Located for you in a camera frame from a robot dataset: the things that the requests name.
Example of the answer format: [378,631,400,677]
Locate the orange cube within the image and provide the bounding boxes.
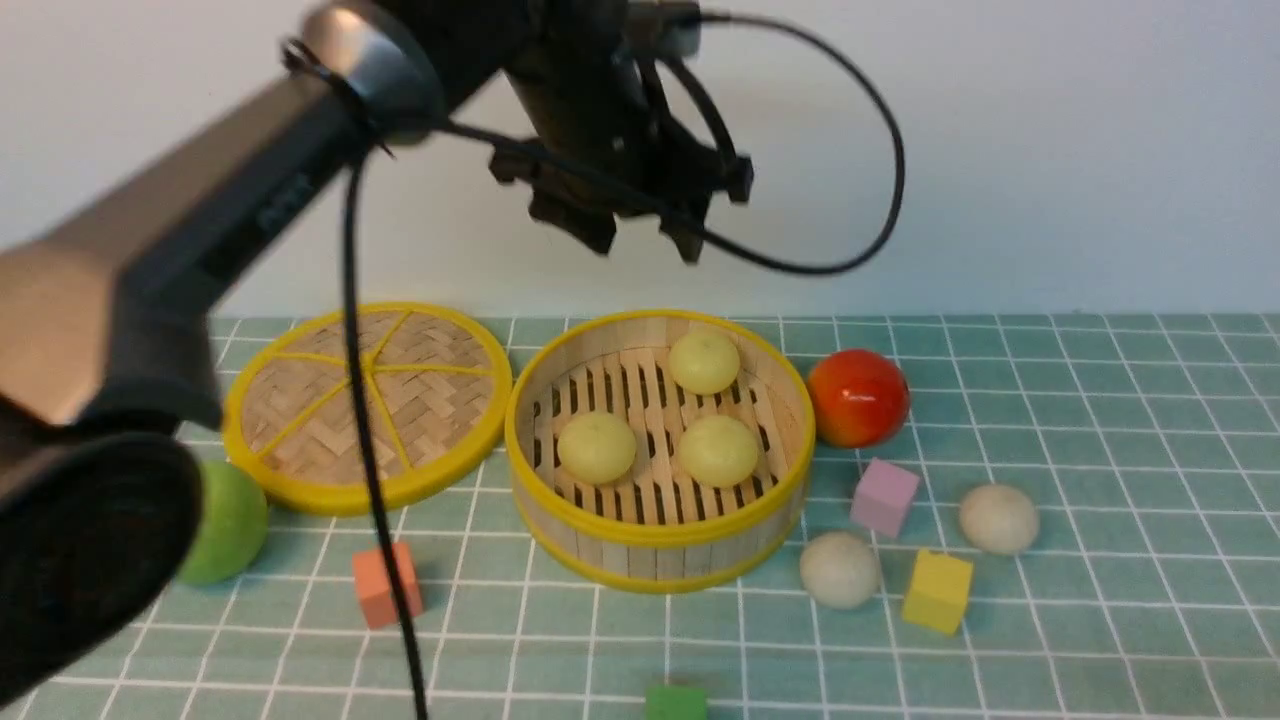
[352,541,424,630]

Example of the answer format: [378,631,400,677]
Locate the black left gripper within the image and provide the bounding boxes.
[489,35,754,265]

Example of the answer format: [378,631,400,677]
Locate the green cube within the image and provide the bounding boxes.
[644,684,709,720]

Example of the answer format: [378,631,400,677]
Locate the red orange tomato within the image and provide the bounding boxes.
[806,348,911,448]

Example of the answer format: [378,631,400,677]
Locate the bamboo steamer lid yellow rim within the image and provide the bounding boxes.
[221,302,513,518]

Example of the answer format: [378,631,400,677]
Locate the white bun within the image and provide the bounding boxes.
[799,530,882,610]
[959,484,1041,556]

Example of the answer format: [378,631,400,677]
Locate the yellow bun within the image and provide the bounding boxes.
[668,329,742,396]
[675,415,762,488]
[557,413,637,486]

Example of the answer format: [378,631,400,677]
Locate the green apple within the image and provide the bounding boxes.
[177,460,269,585]

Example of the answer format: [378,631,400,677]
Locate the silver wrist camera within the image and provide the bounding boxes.
[623,1,701,59]

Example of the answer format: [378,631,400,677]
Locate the yellow cube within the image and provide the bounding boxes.
[902,548,975,635]

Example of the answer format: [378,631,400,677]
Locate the pink cube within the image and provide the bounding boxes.
[850,457,922,539]

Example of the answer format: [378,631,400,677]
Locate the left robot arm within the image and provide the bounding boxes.
[1,1,753,705]

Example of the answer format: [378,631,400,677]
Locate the bamboo steamer tray yellow rim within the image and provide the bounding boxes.
[506,310,817,594]

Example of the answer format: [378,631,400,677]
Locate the black cable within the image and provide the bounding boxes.
[283,10,908,720]

